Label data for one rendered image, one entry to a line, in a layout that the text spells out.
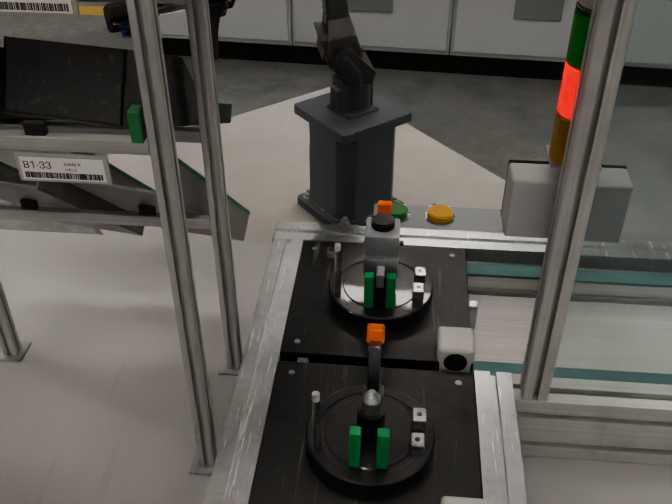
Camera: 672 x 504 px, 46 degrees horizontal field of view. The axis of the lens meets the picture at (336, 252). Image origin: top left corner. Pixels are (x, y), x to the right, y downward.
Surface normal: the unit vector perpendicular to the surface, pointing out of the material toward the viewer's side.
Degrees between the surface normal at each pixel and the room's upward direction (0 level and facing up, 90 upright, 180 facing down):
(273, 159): 0
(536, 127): 0
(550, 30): 90
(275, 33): 90
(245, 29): 90
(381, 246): 90
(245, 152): 0
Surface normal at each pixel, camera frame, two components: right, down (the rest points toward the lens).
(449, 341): 0.00, -0.81
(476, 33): -0.16, 0.58
